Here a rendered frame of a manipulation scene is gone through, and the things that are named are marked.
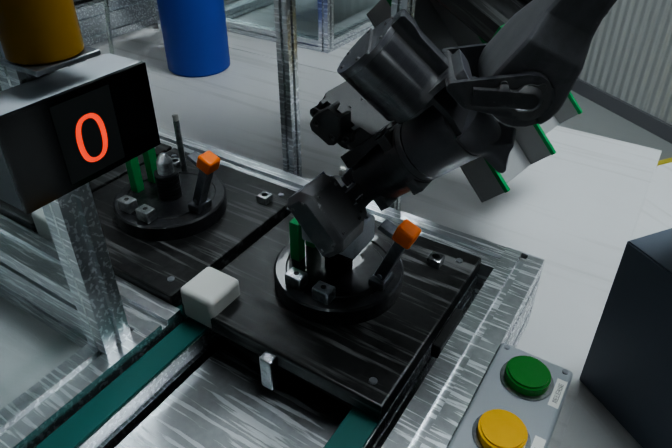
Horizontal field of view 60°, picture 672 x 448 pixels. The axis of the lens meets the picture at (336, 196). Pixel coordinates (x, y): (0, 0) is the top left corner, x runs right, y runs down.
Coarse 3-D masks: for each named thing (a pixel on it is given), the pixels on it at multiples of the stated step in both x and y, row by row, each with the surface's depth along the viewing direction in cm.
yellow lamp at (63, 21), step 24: (0, 0) 35; (24, 0) 35; (48, 0) 36; (72, 0) 38; (0, 24) 36; (24, 24) 36; (48, 24) 37; (72, 24) 38; (24, 48) 37; (48, 48) 37; (72, 48) 38
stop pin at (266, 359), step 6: (264, 354) 55; (270, 354) 55; (264, 360) 55; (270, 360) 55; (276, 360) 55; (264, 366) 55; (270, 366) 55; (276, 366) 56; (264, 372) 56; (270, 372) 55; (276, 372) 56; (264, 378) 56; (270, 378) 56; (276, 378) 56; (264, 384) 57; (270, 384) 56; (276, 384) 57
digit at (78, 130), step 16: (80, 96) 40; (96, 96) 41; (64, 112) 39; (80, 112) 40; (96, 112) 41; (112, 112) 43; (64, 128) 40; (80, 128) 41; (96, 128) 42; (112, 128) 43; (64, 144) 40; (80, 144) 41; (96, 144) 42; (112, 144) 43; (80, 160) 41; (96, 160) 43; (112, 160) 44; (80, 176) 42
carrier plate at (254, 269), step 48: (288, 240) 69; (432, 240) 69; (240, 288) 62; (432, 288) 62; (240, 336) 57; (288, 336) 57; (336, 336) 57; (384, 336) 57; (432, 336) 58; (336, 384) 52; (384, 384) 52
